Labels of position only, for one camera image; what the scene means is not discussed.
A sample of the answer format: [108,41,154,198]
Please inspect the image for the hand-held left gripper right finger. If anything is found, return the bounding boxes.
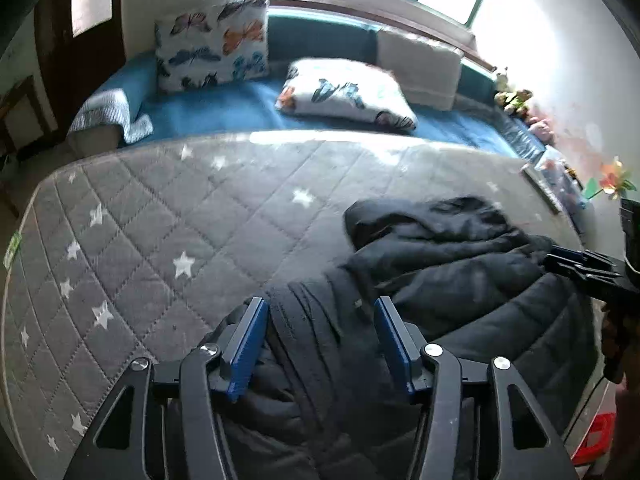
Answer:
[374,296,573,480]

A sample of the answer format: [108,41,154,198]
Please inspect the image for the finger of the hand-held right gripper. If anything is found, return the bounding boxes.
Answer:
[550,246,623,267]
[541,255,626,288]

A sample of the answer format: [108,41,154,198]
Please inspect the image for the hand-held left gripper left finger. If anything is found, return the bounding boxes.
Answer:
[65,296,271,480]

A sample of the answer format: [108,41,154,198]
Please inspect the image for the black puffer jacket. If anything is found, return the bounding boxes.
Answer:
[197,195,608,480]

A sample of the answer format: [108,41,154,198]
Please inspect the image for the person's right forearm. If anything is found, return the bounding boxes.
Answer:
[612,382,640,480]

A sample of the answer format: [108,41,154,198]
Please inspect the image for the person's right hand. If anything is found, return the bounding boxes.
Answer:
[601,310,640,386]

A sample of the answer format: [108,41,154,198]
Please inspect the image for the colourful printed cloth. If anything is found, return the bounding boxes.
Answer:
[542,147,591,211]

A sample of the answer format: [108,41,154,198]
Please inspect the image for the colourful paper pinwheel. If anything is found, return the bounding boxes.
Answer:
[585,157,638,203]

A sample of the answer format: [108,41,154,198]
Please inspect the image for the dark wooden stick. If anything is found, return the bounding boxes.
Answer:
[520,162,563,216]

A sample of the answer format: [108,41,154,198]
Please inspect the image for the pink plush toy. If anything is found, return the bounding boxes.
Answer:
[527,115,557,144]

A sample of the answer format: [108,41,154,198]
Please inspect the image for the red plastic basket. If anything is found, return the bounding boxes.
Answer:
[572,412,616,466]

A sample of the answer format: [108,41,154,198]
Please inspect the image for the grey star quilted mattress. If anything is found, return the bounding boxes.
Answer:
[2,130,616,480]

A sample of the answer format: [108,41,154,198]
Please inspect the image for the stuffed toy animals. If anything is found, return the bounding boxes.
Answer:
[500,89,533,115]

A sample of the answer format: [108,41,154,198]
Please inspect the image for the teal sofa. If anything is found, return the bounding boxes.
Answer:
[67,10,591,231]

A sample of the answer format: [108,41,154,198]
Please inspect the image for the beige back cushion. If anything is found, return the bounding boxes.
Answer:
[376,30,463,111]

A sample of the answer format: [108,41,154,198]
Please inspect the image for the flat butterfly print pillow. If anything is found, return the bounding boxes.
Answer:
[275,57,419,133]

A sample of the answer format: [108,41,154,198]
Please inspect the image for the pale blue striped blanket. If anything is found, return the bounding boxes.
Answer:
[67,85,154,144]

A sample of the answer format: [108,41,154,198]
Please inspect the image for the upright butterfly print pillow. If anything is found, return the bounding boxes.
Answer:
[154,0,271,93]

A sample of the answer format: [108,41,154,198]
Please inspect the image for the dark wooden door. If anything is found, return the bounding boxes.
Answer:
[35,0,126,136]

